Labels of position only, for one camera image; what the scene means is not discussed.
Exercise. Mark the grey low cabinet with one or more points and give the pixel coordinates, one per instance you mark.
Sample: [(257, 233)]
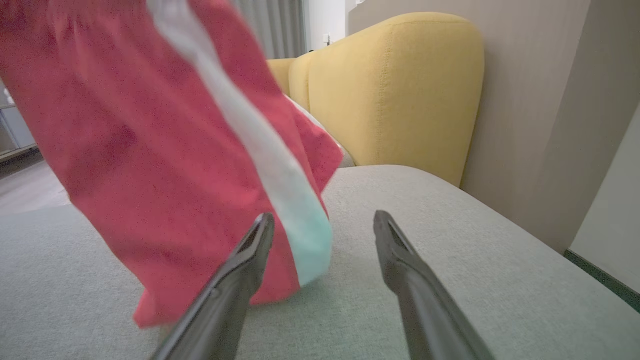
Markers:
[(15, 130)]

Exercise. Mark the red garment with white stripes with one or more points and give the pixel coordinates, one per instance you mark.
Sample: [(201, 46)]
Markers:
[(150, 150)]

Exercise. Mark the yellow sofa backrest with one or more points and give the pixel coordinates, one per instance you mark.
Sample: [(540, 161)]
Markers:
[(400, 90)]

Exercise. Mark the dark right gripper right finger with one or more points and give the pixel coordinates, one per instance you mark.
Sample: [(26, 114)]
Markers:
[(425, 310)]

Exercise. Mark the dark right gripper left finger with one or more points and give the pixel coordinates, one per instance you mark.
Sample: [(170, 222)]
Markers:
[(225, 300)]

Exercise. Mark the grey curtain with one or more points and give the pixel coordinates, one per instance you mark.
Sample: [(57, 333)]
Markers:
[(275, 25)]

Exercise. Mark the large grey sofa seat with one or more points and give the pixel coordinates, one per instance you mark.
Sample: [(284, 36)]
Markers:
[(475, 280)]

